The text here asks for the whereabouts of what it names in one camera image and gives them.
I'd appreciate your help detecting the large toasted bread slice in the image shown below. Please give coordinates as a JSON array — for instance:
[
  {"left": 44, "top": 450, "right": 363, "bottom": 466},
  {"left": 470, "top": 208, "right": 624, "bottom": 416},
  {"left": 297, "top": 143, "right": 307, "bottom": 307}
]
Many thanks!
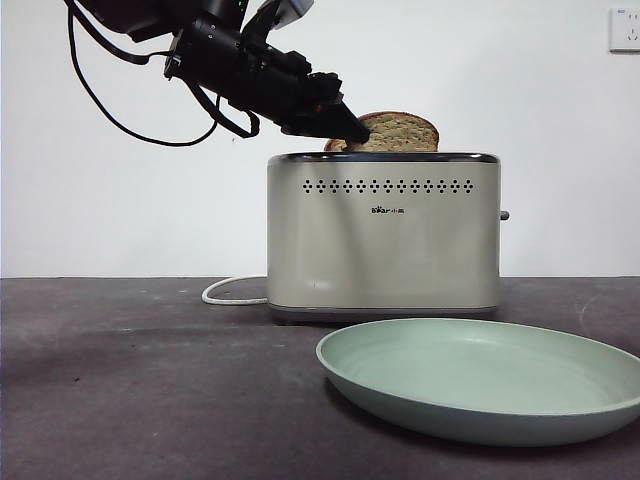
[{"left": 344, "top": 111, "right": 441, "bottom": 153}]

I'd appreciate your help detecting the pale green round plate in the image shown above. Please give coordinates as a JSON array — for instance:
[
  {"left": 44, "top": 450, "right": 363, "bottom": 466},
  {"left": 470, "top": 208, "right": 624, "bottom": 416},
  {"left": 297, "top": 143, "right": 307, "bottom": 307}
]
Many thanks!
[{"left": 315, "top": 317, "right": 640, "bottom": 448}]

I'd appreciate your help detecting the cream and chrome toaster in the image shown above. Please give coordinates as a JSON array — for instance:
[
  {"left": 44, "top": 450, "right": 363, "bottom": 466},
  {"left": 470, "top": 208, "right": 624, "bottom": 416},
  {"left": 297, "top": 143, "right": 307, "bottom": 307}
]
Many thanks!
[{"left": 266, "top": 151, "right": 512, "bottom": 326}]

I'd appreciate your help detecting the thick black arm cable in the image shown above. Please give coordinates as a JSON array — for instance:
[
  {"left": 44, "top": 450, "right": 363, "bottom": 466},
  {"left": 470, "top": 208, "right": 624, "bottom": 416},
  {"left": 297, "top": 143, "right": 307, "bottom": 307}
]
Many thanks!
[{"left": 189, "top": 82, "right": 261, "bottom": 139}]

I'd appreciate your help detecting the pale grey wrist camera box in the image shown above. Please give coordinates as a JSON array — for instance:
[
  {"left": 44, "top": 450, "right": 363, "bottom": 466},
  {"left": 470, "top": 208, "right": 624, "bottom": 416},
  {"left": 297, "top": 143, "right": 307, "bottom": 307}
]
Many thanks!
[{"left": 273, "top": 0, "right": 314, "bottom": 24}]

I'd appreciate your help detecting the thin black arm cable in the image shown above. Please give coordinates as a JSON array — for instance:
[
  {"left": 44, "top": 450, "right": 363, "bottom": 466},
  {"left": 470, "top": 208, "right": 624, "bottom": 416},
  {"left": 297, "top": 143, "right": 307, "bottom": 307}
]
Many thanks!
[{"left": 68, "top": 0, "right": 222, "bottom": 148}]

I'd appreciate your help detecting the white toaster power cable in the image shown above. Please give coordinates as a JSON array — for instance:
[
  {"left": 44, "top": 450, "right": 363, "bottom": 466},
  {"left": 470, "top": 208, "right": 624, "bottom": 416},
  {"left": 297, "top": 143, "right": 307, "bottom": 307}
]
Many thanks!
[{"left": 201, "top": 275, "right": 271, "bottom": 306}]

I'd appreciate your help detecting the white wall socket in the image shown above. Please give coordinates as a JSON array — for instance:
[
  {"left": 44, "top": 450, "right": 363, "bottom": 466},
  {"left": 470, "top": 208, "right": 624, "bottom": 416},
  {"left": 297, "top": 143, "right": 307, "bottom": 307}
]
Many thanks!
[{"left": 608, "top": 7, "right": 640, "bottom": 54}]

